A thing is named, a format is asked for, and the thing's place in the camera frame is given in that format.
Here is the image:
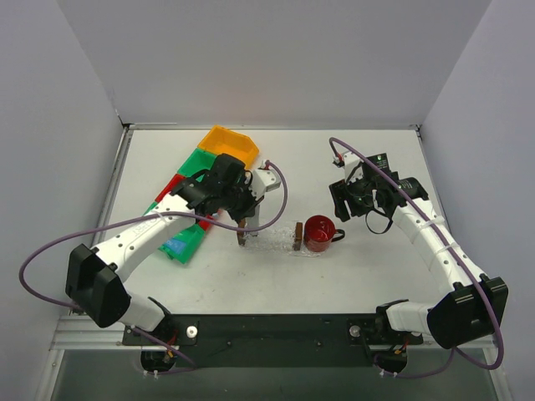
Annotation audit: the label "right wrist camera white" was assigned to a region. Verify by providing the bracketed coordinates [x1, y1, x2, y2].
[334, 150, 363, 184]

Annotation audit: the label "red cup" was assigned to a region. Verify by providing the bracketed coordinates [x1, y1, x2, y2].
[303, 215, 345, 253]

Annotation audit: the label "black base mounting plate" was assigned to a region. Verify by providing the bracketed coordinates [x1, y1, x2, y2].
[120, 312, 425, 368]

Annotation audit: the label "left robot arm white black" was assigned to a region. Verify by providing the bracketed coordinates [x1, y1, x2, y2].
[65, 154, 276, 344]

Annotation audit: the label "clear glass tray wooden handles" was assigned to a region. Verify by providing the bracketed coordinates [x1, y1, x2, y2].
[237, 221, 320, 257]

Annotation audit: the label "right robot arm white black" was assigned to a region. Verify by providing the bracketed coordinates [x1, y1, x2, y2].
[329, 151, 508, 349]

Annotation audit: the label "white toothpaste tube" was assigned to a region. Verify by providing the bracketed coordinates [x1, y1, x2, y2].
[245, 204, 260, 236]

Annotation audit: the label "aluminium frame rail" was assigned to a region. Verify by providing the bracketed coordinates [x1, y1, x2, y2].
[50, 315, 497, 353]

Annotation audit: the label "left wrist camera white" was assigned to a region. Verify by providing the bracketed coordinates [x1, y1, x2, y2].
[249, 165, 281, 201]

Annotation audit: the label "yellow plastic bin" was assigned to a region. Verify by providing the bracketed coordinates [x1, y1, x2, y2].
[197, 125, 259, 169]

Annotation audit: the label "red plastic bin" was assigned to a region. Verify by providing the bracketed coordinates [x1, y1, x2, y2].
[154, 174, 211, 231]

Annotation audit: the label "green plastic bin lower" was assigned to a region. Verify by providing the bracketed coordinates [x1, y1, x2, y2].
[159, 223, 206, 264]

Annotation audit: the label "green plastic bin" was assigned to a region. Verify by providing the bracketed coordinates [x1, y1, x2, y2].
[177, 148, 217, 176]
[159, 223, 206, 264]

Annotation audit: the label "green plastic bin upper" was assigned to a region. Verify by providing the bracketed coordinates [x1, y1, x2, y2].
[177, 148, 217, 176]

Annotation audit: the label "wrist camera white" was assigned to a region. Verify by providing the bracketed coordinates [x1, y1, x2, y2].
[334, 150, 363, 184]
[249, 165, 281, 201]

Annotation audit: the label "blue toothpaste box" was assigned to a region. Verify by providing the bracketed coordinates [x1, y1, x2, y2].
[164, 238, 186, 256]

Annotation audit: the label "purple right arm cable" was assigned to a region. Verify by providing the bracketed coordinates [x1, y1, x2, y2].
[328, 136, 505, 379]

